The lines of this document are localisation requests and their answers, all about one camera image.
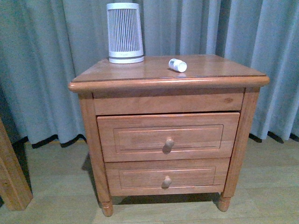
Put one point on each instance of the white medicine bottle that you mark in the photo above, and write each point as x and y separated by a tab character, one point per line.
177	65

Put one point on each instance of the wooden furniture piece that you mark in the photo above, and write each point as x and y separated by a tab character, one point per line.
14	189

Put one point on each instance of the grey curtain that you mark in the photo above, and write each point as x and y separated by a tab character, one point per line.
44	44

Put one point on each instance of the wooden nightstand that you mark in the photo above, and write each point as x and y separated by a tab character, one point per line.
211	84

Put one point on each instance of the wooden drawer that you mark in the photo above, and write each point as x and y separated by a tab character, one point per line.
168	136
167	177

